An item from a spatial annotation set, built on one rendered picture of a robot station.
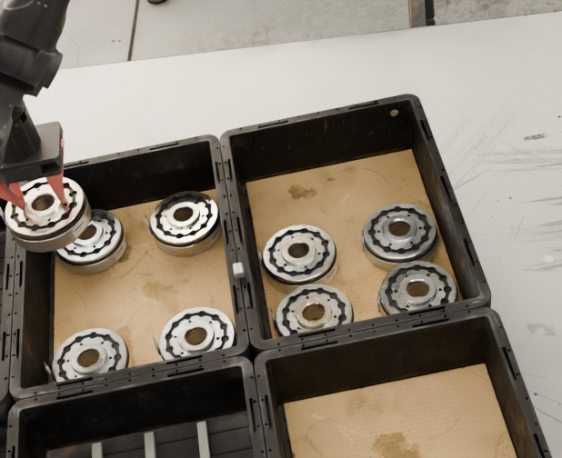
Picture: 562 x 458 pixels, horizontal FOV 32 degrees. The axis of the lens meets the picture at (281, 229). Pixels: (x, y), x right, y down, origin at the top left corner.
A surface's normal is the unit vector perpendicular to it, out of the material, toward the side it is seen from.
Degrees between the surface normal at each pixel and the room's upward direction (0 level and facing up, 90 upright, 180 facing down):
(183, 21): 0
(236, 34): 0
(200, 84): 0
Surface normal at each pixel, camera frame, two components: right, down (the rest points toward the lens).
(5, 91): 0.52, -0.57
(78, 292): -0.14, -0.65
